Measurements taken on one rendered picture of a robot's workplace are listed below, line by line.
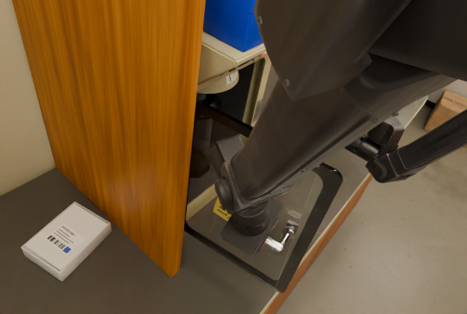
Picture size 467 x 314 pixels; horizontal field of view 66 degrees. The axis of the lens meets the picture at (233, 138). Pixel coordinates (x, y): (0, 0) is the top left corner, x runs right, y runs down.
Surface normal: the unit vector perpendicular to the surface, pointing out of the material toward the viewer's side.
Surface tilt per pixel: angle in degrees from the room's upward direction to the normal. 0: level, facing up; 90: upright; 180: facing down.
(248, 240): 24
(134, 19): 90
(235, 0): 90
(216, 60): 90
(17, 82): 90
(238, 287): 0
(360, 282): 0
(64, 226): 0
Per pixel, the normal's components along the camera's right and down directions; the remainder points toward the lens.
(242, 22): -0.63, 0.44
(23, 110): 0.76, 0.50
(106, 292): 0.15, -0.74
